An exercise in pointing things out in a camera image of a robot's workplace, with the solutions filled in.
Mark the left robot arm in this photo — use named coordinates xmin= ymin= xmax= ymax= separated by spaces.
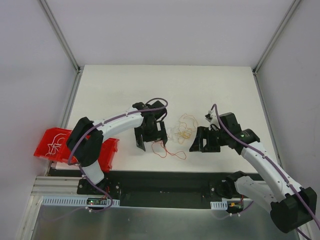
xmin=66 ymin=97 xmax=169 ymax=196

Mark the wire bundle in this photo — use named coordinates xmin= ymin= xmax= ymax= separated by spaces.
xmin=166 ymin=112 xmax=200 ymax=145

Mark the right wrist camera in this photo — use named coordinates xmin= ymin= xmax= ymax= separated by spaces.
xmin=204 ymin=110 xmax=217 ymax=124

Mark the right white cable duct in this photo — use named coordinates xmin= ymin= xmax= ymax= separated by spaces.
xmin=210 ymin=201 xmax=228 ymax=211

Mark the aluminium frame post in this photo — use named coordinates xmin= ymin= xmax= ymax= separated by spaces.
xmin=252 ymin=0 xmax=303 ymax=76
xmin=37 ymin=0 xmax=84 ymax=73

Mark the left aluminium frame post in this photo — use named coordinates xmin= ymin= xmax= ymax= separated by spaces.
xmin=37 ymin=0 xmax=84 ymax=73

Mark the red plastic bin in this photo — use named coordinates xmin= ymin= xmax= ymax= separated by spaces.
xmin=33 ymin=127 xmax=119 ymax=173

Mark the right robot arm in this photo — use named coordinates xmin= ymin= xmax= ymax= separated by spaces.
xmin=189 ymin=110 xmax=319 ymax=233

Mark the right aluminium frame post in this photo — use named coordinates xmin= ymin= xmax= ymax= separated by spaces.
xmin=252 ymin=0 xmax=303 ymax=76

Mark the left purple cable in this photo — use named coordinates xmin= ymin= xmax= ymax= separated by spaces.
xmin=66 ymin=97 xmax=169 ymax=213

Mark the left white cable duct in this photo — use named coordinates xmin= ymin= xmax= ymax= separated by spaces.
xmin=42 ymin=196 xmax=120 ymax=208

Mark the white cable duct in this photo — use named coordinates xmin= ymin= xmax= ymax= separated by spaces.
xmin=42 ymin=196 xmax=120 ymax=208
xmin=210 ymin=201 xmax=228 ymax=211

